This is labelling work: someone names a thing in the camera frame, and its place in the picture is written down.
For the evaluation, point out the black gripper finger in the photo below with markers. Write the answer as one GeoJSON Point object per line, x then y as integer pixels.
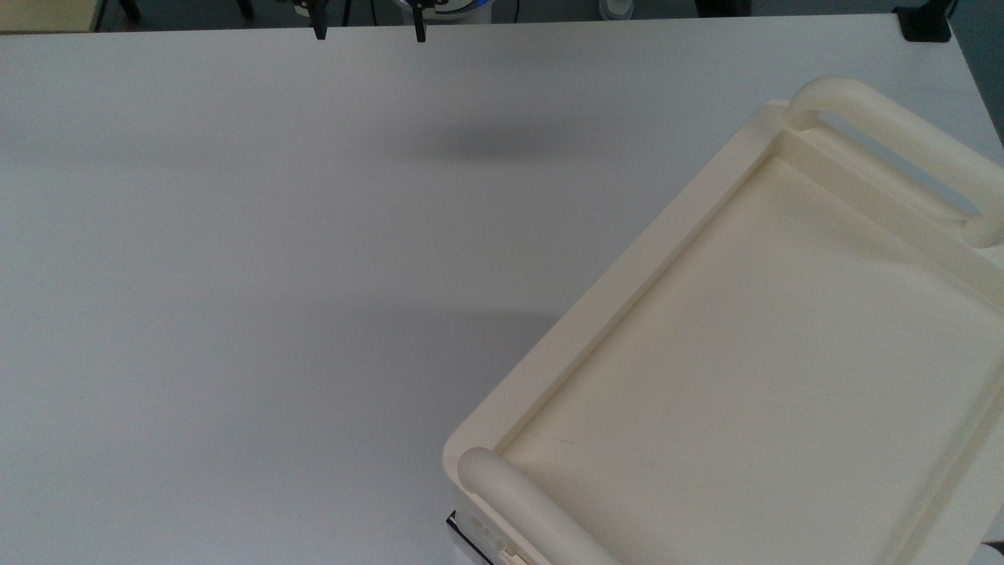
{"type": "Point", "coordinates": [420, 23]}
{"type": "Point", "coordinates": [319, 22]}

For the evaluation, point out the black chair leg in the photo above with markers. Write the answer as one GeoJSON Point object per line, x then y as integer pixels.
{"type": "Point", "coordinates": [245, 7]}
{"type": "Point", "coordinates": [130, 8]}

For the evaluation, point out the light wooden desk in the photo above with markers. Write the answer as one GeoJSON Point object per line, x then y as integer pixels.
{"type": "Point", "coordinates": [47, 14]}

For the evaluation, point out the pale translucent container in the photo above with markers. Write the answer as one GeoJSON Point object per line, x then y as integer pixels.
{"type": "Point", "coordinates": [616, 8]}

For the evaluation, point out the cream plastic tray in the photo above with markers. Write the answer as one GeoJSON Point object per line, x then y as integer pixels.
{"type": "Point", "coordinates": [745, 353]}

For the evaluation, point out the round white blue robot base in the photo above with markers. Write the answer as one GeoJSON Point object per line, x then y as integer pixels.
{"type": "Point", "coordinates": [459, 9]}

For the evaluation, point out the black table clamp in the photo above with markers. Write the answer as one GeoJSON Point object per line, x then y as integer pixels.
{"type": "Point", "coordinates": [925, 22]}

